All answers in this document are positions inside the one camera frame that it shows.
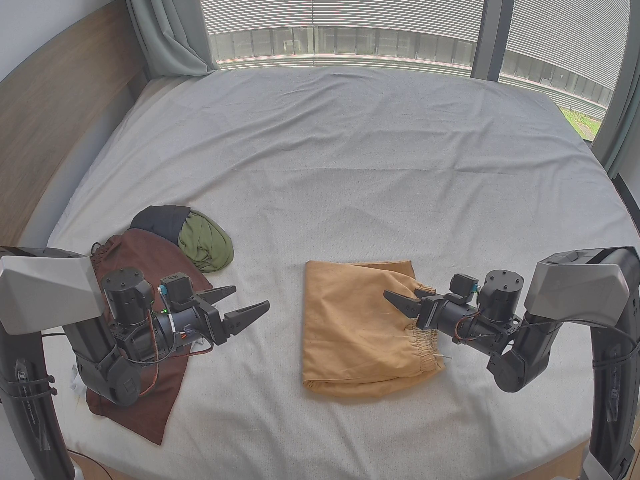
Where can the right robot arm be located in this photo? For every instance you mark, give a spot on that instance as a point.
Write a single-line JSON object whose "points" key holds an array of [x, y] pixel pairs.
{"points": [[570, 288]]}

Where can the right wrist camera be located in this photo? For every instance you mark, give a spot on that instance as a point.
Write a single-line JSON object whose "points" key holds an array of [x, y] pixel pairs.
{"points": [[462, 285]]}

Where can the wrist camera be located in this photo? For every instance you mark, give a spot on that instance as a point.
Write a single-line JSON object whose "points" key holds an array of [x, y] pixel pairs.
{"points": [[462, 285], [177, 288]]}

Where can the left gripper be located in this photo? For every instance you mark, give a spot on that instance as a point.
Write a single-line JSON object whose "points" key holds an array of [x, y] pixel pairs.
{"points": [[190, 325]]}

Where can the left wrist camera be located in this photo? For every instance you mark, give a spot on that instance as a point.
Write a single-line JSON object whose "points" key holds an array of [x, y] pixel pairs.
{"points": [[177, 288]]}

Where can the tan shorts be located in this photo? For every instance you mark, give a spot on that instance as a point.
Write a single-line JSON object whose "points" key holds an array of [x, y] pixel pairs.
{"points": [[350, 328]]}

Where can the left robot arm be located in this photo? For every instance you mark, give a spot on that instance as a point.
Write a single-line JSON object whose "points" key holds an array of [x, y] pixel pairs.
{"points": [[45, 293]]}

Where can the grey-green curtain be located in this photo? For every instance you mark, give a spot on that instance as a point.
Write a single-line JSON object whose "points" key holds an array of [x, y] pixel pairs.
{"points": [[165, 33]]}

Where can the white garment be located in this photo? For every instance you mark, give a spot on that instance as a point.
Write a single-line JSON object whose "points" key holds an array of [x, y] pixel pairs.
{"points": [[77, 383]]}

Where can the green garment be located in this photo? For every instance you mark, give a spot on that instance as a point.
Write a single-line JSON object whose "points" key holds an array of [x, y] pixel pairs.
{"points": [[205, 243]]}

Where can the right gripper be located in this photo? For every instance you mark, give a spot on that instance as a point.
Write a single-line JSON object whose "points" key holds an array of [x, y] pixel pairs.
{"points": [[445, 315]]}

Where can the brown garment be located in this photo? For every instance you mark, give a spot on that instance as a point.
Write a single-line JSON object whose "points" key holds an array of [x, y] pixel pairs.
{"points": [[145, 403]]}

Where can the black garment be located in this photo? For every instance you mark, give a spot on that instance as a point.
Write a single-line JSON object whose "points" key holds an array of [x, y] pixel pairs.
{"points": [[155, 220]]}

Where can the window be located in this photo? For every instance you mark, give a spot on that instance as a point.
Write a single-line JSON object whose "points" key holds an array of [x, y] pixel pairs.
{"points": [[350, 8]]}

